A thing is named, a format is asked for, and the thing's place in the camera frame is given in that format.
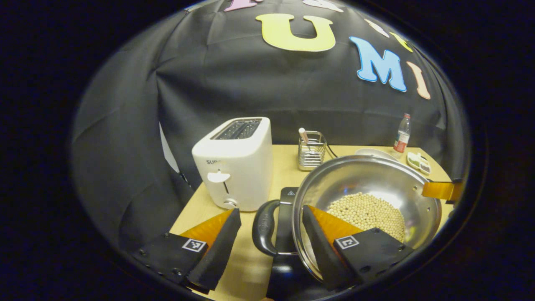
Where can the white toaster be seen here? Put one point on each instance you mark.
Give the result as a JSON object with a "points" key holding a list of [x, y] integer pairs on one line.
{"points": [[238, 167]]}

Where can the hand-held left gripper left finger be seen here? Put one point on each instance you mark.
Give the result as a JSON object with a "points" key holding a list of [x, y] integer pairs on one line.
{"points": [[219, 255]]}

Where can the white divided seasoning dish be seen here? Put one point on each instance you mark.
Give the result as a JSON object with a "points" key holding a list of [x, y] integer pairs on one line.
{"points": [[419, 162]]}

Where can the clear plastic water bottle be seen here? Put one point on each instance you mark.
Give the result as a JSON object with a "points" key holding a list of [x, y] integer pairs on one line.
{"points": [[401, 136]]}

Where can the white round plate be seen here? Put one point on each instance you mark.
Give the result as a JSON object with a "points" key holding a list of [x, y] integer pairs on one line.
{"points": [[370, 151]]}

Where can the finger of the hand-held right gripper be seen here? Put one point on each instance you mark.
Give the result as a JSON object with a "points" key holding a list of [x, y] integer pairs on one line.
{"points": [[439, 190]]}

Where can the pile of soybeans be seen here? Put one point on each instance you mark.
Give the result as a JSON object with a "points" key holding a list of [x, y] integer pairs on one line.
{"points": [[368, 211]]}

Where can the black induction cooktop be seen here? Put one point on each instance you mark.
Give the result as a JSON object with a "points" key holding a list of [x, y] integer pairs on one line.
{"points": [[286, 230]]}

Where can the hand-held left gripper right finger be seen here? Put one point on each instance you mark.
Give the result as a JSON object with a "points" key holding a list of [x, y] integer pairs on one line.
{"points": [[319, 255]]}

